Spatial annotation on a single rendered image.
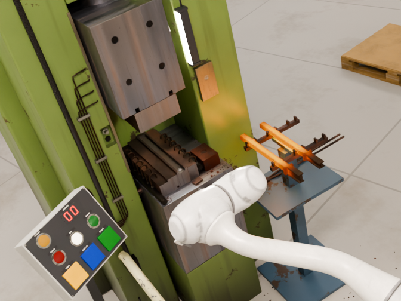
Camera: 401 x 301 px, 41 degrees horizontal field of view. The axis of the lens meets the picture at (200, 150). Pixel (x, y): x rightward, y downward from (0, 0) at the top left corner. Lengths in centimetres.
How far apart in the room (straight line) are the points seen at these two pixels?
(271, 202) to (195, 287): 58
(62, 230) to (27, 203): 229
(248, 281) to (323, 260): 169
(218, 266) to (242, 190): 141
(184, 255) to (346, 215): 125
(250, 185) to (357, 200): 222
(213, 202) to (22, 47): 104
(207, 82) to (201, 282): 100
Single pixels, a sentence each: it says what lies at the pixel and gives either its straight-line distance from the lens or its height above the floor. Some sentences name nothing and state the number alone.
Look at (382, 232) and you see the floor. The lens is 338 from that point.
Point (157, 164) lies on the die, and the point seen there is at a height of 99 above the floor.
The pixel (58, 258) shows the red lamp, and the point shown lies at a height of 109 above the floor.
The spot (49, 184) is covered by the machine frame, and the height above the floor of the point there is 88.
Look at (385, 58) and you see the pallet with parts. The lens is 478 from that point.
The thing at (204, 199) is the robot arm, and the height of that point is 156.
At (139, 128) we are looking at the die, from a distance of 222.
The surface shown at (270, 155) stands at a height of 96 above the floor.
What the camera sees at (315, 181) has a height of 68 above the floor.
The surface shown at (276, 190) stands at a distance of 267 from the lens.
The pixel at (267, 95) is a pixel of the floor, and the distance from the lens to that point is 471.
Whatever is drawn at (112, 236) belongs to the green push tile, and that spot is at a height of 101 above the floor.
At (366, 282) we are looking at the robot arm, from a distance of 133.
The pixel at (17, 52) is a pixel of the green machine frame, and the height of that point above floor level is 174.
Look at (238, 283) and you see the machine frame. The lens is 297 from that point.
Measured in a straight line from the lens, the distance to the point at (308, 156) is 240.
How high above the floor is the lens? 245
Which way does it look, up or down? 35 degrees down
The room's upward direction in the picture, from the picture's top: 15 degrees counter-clockwise
